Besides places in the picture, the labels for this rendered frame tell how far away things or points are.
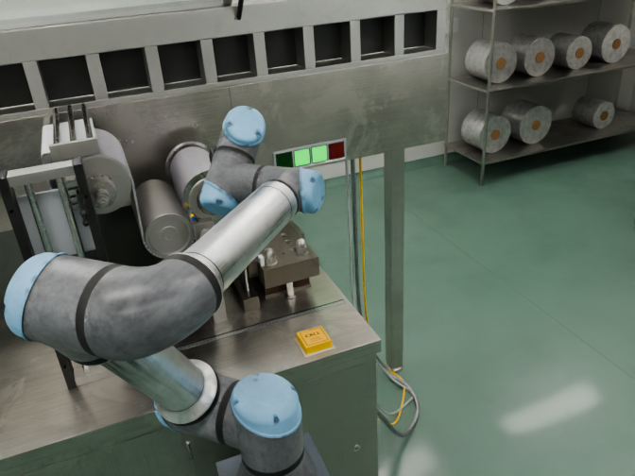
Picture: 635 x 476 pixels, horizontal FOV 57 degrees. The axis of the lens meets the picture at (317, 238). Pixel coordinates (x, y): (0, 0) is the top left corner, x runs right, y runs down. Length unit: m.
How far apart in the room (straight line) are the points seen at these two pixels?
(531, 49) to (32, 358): 3.99
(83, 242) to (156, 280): 0.68
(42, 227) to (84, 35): 0.58
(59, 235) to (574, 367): 2.29
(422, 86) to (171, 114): 0.82
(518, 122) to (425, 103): 2.90
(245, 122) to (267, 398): 0.48
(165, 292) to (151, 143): 1.09
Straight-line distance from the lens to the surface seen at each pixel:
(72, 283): 0.75
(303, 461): 1.15
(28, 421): 1.51
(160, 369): 0.94
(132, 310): 0.70
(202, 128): 1.78
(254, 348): 1.52
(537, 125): 5.01
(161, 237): 1.51
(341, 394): 1.61
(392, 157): 2.24
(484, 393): 2.73
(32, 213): 1.36
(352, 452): 1.78
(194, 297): 0.72
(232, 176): 1.03
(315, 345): 1.47
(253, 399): 1.04
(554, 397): 2.78
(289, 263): 1.60
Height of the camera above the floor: 1.84
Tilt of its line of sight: 28 degrees down
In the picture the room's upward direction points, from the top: 4 degrees counter-clockwise
